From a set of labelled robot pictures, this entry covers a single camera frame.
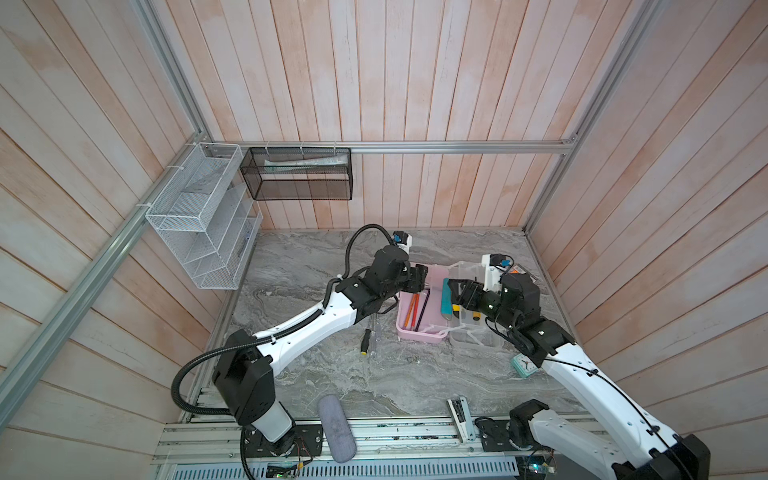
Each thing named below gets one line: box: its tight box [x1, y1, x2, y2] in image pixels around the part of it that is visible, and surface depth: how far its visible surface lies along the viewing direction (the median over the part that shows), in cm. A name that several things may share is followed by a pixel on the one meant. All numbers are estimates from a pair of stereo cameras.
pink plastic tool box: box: [396, 264, 450, 344], surface depth 97 cm
